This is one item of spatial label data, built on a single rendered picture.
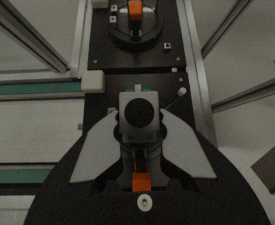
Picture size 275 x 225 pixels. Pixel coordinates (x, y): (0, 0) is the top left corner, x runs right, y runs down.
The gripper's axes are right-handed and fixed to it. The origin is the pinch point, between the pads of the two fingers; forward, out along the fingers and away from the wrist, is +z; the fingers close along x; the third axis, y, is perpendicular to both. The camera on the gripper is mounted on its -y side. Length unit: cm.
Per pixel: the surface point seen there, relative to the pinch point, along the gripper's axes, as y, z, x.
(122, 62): -3.7, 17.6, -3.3
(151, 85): 0.9, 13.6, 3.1
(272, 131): 16.6, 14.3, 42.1
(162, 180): 15.5, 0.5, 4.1
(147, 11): -14.8, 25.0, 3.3
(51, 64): -4.0, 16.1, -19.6
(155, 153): 10.3, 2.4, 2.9
